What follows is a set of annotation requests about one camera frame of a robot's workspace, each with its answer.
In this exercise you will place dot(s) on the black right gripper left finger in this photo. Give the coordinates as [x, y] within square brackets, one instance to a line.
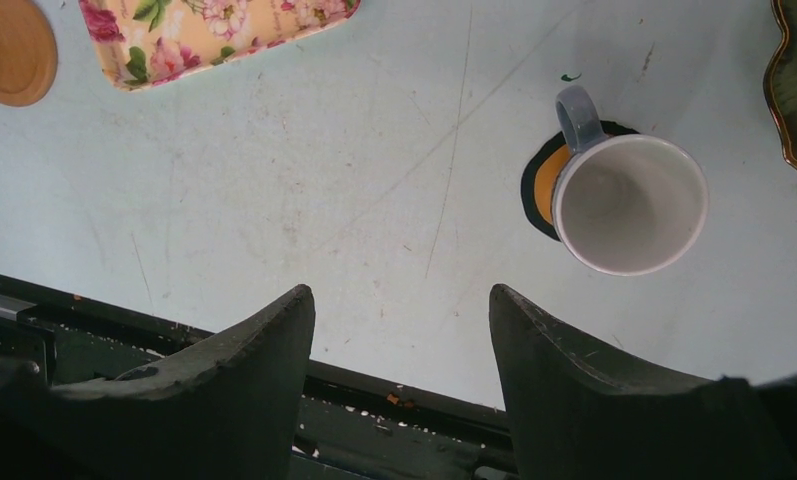
[223, 408]

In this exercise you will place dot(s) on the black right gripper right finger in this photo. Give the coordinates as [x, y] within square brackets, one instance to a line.
[581, 408]

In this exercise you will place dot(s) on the blue grey mug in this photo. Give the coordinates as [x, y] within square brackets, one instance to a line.
[623, 205]

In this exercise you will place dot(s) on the orange question mark coaster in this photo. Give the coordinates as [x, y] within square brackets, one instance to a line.
[538, 181]

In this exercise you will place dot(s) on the floral rectangular tray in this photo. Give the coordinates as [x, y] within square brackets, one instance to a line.
[146, 43]

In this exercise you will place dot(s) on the upper wooden round coaster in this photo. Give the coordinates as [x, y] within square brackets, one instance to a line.
[28, 53]

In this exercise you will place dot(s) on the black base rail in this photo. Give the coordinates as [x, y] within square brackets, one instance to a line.
[349, 425]

